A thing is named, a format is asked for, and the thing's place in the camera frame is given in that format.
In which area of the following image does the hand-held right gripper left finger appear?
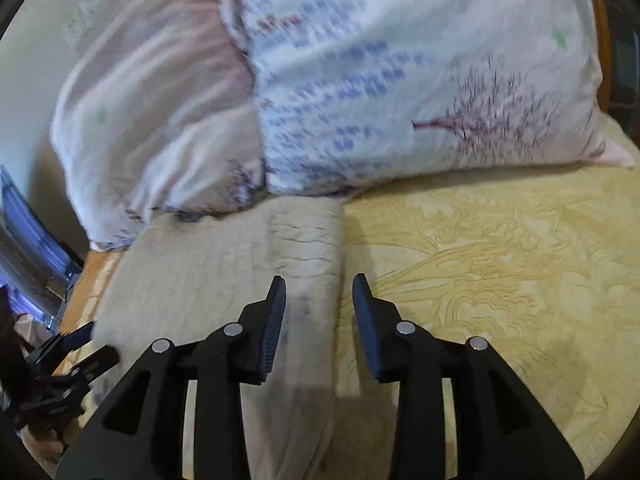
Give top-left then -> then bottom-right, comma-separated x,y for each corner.
55,275 -> 288,480

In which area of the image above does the glass bedside table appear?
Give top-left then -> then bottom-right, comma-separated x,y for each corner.
0,164 -> 85,333

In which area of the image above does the pink floral pillow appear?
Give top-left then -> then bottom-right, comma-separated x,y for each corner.
50,0 -> 271,253

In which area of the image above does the white floral tree-print pillow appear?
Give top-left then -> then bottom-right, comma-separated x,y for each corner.
220,0 -> 636,200

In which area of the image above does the white wall socket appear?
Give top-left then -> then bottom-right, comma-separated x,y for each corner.
64,0 -> 103,54

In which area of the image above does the wooden bed headboard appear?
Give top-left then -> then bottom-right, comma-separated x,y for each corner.
581,0 -> 615,113

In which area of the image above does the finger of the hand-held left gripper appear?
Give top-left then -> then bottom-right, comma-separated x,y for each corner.
62,344 -> 122,386
25,321 -> 97,368

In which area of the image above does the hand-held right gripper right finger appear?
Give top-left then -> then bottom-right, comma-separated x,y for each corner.
351,273 -> 585,480

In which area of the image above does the beige quilted cloth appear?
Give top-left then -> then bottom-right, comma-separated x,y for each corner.
92,195 -> 347,480

